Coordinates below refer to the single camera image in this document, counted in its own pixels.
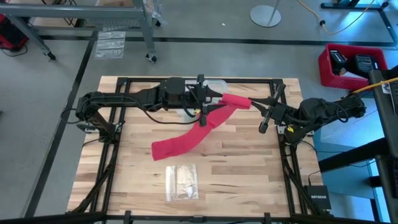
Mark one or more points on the round stand base with pole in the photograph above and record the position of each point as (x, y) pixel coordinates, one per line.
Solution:
(264, 15)

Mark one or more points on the grey metal cart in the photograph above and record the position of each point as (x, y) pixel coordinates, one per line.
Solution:
(77, 12)

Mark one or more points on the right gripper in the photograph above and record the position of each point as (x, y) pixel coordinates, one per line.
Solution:
(280, 113)

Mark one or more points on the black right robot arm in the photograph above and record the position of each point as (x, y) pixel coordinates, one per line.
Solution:
(326, 112)

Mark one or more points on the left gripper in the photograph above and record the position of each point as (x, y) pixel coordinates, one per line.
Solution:
(199, 96)

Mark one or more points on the red plastic crate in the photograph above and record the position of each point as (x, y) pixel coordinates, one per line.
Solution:
(342, 82)

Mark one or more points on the clear plastic sheet on floor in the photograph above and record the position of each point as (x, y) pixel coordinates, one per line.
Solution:
(109, 45)

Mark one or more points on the red tool bag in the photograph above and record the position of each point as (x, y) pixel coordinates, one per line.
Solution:
(11, 35)

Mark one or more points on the red elastic bandage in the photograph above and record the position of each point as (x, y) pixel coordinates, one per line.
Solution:
(186, 140)

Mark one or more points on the black device in crate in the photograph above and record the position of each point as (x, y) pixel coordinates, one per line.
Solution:
(337, 60)
(365, 63)

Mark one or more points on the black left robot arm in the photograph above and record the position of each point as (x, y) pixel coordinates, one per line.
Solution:
(124, 99)

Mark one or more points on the clear plastic zip bag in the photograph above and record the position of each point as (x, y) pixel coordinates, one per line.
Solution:
(182, 183)

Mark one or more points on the clear plastic storage bin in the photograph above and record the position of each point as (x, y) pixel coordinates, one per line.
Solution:
(217, 85)

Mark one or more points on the black Netgear network switch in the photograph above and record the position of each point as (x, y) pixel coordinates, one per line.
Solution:
(317, 197)

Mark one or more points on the cluttered background desk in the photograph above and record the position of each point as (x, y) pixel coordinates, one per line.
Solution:
(351, 5)

